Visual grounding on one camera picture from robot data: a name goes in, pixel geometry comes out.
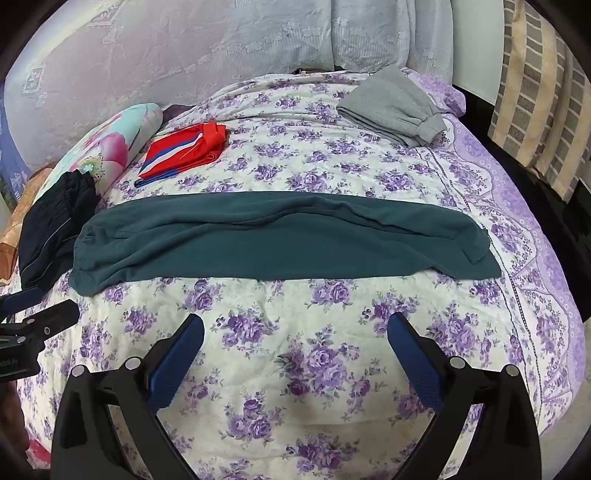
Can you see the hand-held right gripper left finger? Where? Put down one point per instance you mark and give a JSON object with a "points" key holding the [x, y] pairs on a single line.
{"points": [[178, 355]]}

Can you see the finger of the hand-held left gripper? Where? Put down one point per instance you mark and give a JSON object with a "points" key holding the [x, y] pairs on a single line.
{"points": [[53, 318], [23, 299]]}

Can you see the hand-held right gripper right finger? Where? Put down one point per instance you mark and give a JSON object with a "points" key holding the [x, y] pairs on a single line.
{"points": [[415, 364]]}

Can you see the teal pants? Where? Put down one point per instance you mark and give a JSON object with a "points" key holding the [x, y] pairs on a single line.
{"points": [[258, 240]]}

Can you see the grey folded pants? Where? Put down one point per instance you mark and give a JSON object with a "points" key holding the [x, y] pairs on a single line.
{"points": [[392, 110]]}

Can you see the black shorts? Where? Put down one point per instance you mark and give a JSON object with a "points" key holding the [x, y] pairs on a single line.
{"points": [[55, 226]]}

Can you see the orange blanket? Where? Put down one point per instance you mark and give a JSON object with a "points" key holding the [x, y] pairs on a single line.
{"points": [[18, 217]]}

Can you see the purple floral bedspread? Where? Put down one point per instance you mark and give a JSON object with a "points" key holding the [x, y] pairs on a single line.
{"points": [[295, 369]]}

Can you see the floral pillow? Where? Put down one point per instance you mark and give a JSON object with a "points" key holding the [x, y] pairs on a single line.
{"points": [[111, 143]]}

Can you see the red striped shorts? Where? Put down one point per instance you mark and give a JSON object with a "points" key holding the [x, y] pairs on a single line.
{"points": [[184, 152]]}

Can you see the white lace headboard cover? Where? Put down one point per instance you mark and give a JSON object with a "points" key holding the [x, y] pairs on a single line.
{"points": [[138, 60]]}

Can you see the beige striped curtain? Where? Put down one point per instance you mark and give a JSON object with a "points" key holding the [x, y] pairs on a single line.
{"points": [[540, 92]]}

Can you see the dark bed frame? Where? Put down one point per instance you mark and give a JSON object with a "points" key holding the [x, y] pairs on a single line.
{"points": [[549, 217]]}

